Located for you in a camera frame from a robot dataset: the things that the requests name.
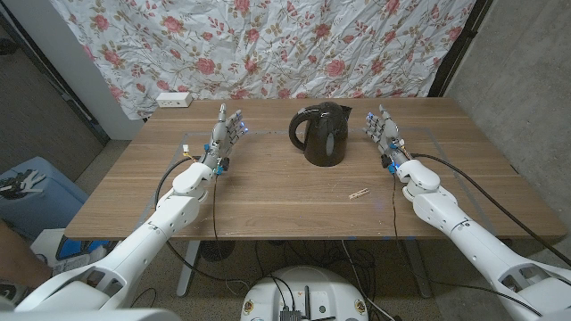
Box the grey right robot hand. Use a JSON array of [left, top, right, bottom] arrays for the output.
[[363, 104, 414, 175]]

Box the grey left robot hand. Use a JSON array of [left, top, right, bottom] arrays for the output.
[[199, 103, 249, 176]]

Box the black electric kettle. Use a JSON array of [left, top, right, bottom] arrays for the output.
[[288, 101, 353, 168]]

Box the white power strip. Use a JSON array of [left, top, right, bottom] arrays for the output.
[[155, 91, 194, 109]]

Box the floral backdrop cloth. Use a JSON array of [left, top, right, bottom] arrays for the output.
[[48, 0, 477, 120]]

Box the black backdrop stand pole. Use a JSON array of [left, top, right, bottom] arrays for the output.
[[427, 0, 494, 98]]

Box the black round fan base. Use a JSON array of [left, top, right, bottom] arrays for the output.
[[199, 240, 236, 263]]

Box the grey table leg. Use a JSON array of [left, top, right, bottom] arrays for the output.
[[403, 240, 433, 299], [176, 240, 202, 298]]

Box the white robot torso base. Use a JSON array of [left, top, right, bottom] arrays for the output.
[[239, 266, 370, 321]]

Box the blue and black item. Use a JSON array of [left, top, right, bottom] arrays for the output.
[[55, 235, 118, 262]]

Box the blue storage bin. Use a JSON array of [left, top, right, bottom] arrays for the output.
[[0, 155, 89, 240]]

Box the white board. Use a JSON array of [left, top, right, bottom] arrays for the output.
[[29, 227, 121, 276]]

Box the black and white glove pile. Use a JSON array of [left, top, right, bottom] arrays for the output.
[[0, 169, 46, 200]]

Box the white robot chest cover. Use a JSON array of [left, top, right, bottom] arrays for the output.
[[0, 307, 182, 321]]

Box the person's bare leg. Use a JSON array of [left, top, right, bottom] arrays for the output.
[[0, 220, 54, 291]]

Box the grey sneaker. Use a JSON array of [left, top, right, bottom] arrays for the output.
[[0, 279, 33, 307]]

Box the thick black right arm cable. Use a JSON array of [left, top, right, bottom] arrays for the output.
[[410, 152, 571, 268]]

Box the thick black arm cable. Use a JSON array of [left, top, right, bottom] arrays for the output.
[[153, 155, 251, 291], [410, 152, 571, 268]]

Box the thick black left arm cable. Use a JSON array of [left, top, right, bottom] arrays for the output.
[[153, 155, 251, 291]]

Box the thin black left hand cable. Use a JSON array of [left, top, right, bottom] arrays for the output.
[[211, 173, 224, 244]]

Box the thin black hand cable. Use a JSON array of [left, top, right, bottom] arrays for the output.
[[211, 173, 224, 244], [391, 172, 544, 317]]

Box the thin black right hand cable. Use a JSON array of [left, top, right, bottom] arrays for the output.
[[391, 172, 544, 317]]

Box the white floor cable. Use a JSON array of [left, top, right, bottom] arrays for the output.
[[341, 240, 397, 321]]

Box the black door frame rail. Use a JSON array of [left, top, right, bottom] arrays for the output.
[[0, 12, 112, 146]]

